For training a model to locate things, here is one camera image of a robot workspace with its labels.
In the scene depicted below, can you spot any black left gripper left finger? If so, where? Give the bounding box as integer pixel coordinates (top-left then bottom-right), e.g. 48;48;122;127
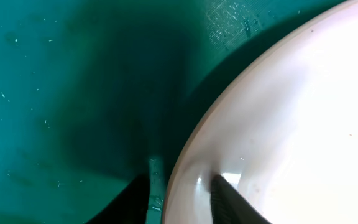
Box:
86;174;150;224

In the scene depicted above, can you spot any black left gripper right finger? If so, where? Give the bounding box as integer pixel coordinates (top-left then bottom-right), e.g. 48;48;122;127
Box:
210;174;270;224

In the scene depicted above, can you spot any pink plate with ketchup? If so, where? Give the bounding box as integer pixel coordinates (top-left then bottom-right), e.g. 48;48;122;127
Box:
162;1;358;223

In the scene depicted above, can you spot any teal plastic tray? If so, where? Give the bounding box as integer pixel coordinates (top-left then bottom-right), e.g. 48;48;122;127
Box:
0;0;336;223

